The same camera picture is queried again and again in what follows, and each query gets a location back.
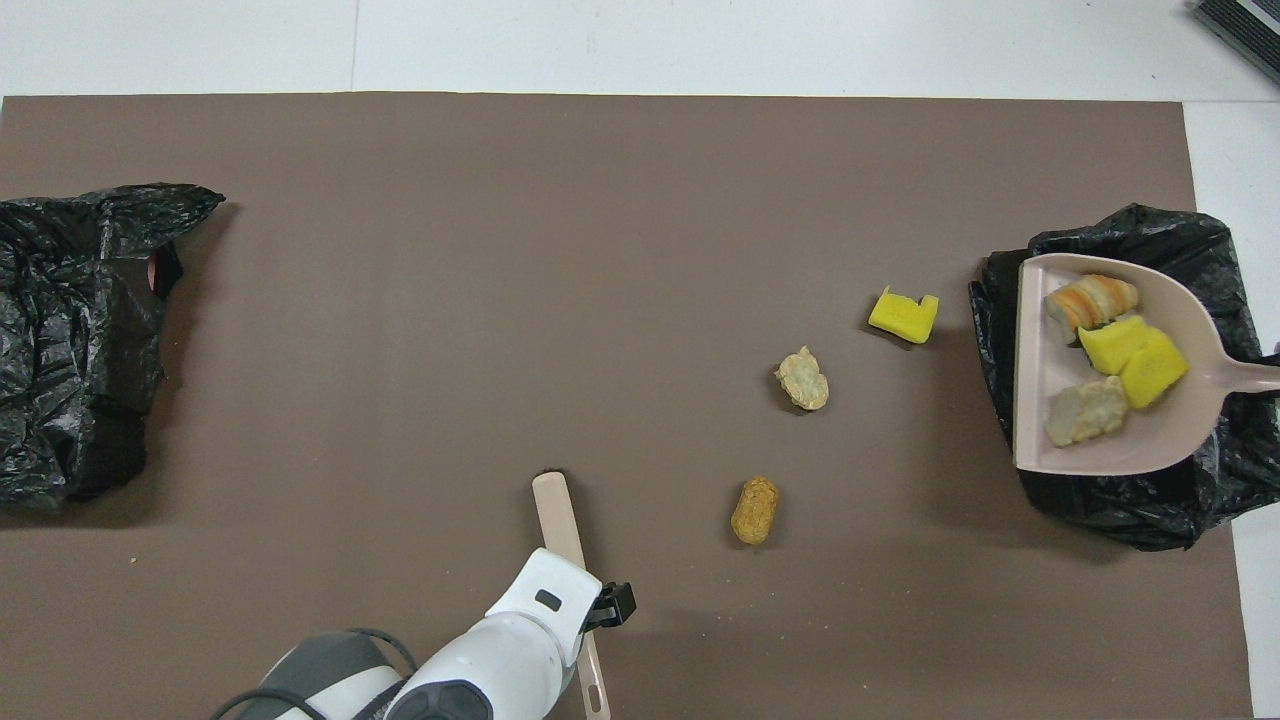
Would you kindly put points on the beige plastic dustpan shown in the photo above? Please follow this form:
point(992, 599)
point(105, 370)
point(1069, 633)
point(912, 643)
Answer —
point(1040, 350)

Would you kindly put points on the pale crumpled food piece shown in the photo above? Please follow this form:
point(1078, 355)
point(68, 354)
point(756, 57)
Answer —
point(803, 380)

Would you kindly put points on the yellow sponge block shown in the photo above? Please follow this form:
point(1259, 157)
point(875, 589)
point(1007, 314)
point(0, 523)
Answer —
point(1155, 375)

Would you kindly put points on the crumpled black trash bag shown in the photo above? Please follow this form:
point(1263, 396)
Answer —
point(70, 350)

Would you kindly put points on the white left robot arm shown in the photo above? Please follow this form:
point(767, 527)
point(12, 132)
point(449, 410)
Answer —
point(500, 660)

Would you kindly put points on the notched yellow sponge piece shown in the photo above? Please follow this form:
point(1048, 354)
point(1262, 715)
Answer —
point(900, 317)

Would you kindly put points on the brown table mat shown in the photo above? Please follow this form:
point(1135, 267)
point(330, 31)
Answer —
point(500, 300)

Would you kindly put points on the orange striped croissant piece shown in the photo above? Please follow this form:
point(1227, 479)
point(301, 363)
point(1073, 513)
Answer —
point(1090, 300)

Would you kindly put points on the dark grey ribbed device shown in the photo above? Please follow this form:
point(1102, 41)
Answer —
point(1245, 30)

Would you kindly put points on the pale flaky pastry piece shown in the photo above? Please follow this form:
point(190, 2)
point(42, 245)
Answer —
point(1085, 412)

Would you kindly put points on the beige hand brush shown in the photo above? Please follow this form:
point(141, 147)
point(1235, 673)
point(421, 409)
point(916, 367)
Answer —
point(555, 510)

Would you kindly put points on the pink plastic bin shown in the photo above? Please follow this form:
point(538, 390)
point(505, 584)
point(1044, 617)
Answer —
point(157, 272)

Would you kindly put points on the yellow sponge wedge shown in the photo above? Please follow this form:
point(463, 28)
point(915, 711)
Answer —
point(1110, 345)

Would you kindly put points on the open black bag-lined bin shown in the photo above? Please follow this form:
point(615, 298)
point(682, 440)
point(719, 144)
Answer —
point(1100, 505)

